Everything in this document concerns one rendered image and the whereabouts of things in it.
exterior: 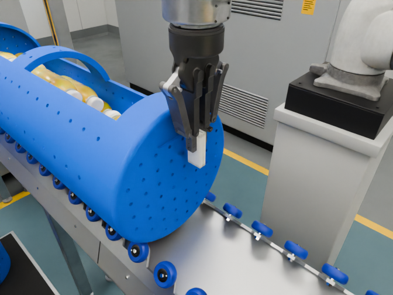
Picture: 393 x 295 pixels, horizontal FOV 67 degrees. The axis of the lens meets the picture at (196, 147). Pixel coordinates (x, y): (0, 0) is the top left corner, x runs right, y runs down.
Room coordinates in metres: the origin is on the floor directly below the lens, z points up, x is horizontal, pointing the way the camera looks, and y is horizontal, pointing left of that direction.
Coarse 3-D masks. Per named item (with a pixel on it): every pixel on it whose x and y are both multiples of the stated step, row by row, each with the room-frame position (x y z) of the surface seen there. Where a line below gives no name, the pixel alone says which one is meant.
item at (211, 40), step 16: (176, 32) 0.39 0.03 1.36; (192, 32) 0.38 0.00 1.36; (208, 32) 0.38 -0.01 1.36; (224, 32) 0.41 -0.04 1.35; (176, 48) 0.39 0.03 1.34; (192, 48) 0.38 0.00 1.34; (208, 48) 0.38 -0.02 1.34; (176, 64) 0.39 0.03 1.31; (192, 64) 0.39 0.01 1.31; (192, 80) 0.39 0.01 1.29
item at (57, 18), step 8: (48, 0) 1.33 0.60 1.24; (56, 0) 1.35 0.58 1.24; (48, 8) 1.34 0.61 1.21; (56, 8) 1.35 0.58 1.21; (48, 16) 1.36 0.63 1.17; (56, 16) 1.34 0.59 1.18; (64, 16) 1.37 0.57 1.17; (56, 24) 1.34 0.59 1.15; (64, 24) 1.36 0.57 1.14; (56, 32) 1.33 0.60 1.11; (64, 32) 1.36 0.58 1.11; (56, 40) 1.34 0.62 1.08; (64, 40) 1.35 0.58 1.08; (72, 48) 1.37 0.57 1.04
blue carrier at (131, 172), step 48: (0, 48) 1.01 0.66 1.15; (48, 48) 0.72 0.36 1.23; (0, 96) 0.62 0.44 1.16; (48, 96) 0.53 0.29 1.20; (144, 96) 0.69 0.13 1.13; (48, 144) 0.46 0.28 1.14; (96, 144) 0.39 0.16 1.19; (144, 144) 0.37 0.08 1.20; (96, 192) 0.34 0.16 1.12; (144, 192) 0.36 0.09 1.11; (192, 192) 0.45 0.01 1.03; (144, 240) 0.35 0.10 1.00
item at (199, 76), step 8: (200, 72) 0.39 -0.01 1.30; (200, 80) 0.39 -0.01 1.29; (200, 88) 0.40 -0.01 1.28; (184, 96) 0.41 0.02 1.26; (192, 96) 0.40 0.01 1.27; (200, 96) 0.40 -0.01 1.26; (192, 104) 0.40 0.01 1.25; (192, 112) 0.40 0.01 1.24; (192, 120) 0.40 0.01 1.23; (192, 128) 0.40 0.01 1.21
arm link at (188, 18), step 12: (168, 0) 0.39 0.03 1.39; (180, 0) 0.38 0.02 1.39; (192, 0) 0.37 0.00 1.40; (204, 0) 0.37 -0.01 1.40; (216, 0) 0.38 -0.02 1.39; (228, 0) 0.40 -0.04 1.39; (168, 12) 0.39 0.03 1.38; (180, 12) 0.38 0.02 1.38; (192, 12) 0.37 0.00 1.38; (204, 12) 0.37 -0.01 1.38; (216, 12) 0.38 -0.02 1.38; (228, 12) 0.40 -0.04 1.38; (180, 24) 0.38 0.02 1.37; (192, 24) 0.37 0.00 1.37; (204, 24) 0.37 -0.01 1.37; (216, 24) 0.40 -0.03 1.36
